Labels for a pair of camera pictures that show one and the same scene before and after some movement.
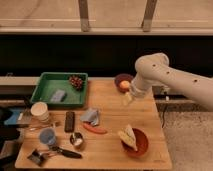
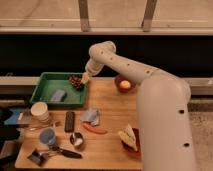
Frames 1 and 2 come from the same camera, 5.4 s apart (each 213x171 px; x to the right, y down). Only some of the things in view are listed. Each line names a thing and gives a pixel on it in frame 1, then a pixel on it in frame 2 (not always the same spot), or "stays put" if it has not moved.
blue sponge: x=59 y=96 stays put
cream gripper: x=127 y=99 to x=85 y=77
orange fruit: x=124 y=84 stays put
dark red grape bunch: x=76 y=82 stays put
